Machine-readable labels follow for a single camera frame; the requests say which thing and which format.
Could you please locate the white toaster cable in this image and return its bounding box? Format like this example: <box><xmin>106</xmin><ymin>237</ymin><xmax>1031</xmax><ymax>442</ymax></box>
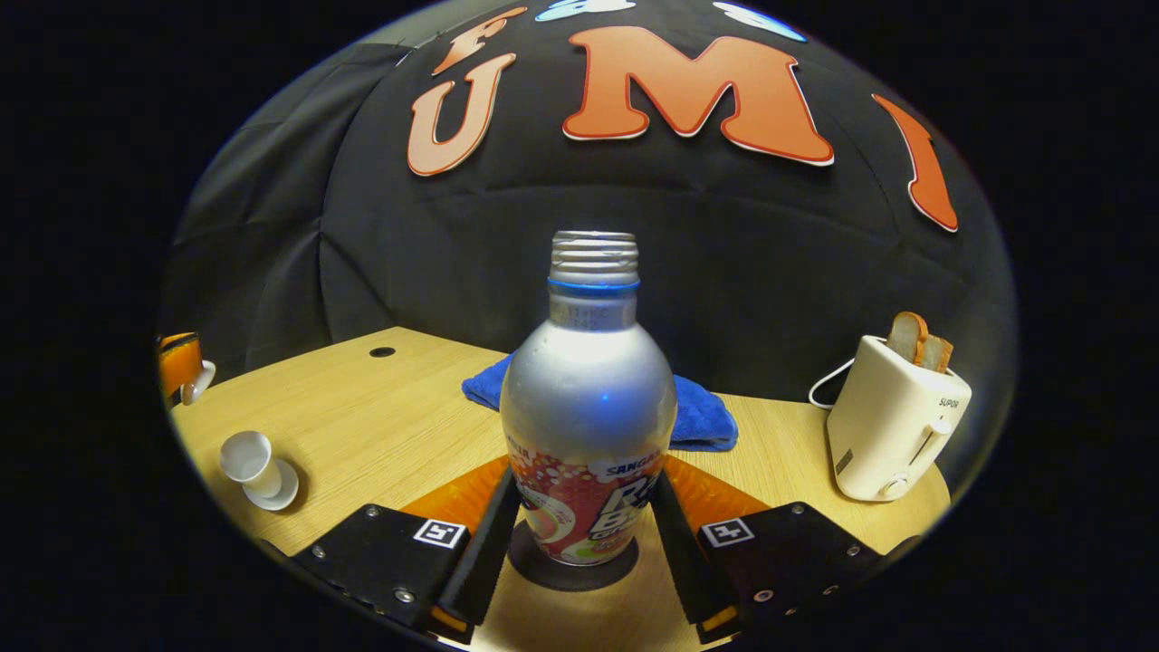
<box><xmin>808</xmin><ymin>358</ymin><xmax>857</xmax><ymax>410</ymax></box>

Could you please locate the white teacup lid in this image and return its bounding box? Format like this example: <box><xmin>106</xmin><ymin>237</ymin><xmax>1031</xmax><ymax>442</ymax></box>
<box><xmin>181</xmin><ymin>360</ymin><xmax>217</xmax><ymax>406</ymax></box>

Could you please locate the silver water bottle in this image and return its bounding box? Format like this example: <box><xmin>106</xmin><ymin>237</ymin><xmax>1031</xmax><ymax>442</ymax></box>
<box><xmin>499</xmin><ymin>231</ymin><xmax>678</xmax><ymax>567</ymax></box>

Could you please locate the blue cloth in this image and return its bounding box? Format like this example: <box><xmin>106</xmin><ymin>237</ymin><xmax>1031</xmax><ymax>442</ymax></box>
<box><xmin>462</xmin><ymin>353</ymin><xmax>739</xmax><ymax>453</ymax></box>

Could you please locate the white saucer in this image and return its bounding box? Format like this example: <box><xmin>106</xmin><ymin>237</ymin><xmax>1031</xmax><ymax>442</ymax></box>
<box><xmin>244</xmin><ymin>457</ymin><xmax>301</xmax><ymax>512</ymax></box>

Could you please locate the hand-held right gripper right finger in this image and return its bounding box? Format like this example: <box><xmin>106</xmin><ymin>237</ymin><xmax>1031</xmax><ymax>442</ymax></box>
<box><xmin>654</xmin><ymin>455</ymin><xmax>893</xmax><ymax>646</ymax></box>

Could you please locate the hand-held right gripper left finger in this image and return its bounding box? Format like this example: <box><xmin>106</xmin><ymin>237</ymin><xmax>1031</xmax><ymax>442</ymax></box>
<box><xmin>292</xmin><ymin>455</ymin><xmax>524</xmax><ymax>646</ymax></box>

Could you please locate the dark round coaster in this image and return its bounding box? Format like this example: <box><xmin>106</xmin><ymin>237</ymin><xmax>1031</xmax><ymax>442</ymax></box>
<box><xmin>507</xmin><ymin>521</ymin><xmax>640</xmax><ymax>593</ymax></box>

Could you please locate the white toaster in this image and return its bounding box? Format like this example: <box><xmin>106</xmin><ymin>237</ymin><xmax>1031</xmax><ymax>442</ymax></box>
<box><xmin>826</xmin><ymin>335</ymin><xmax>972</xmax><ymax>503</ymax></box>

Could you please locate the white teacup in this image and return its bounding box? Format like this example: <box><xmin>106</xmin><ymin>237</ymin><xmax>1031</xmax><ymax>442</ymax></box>
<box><xmin>219</xmin><ymin>431</ymin><xmax>283</xmax><ymax>499</ymax></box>

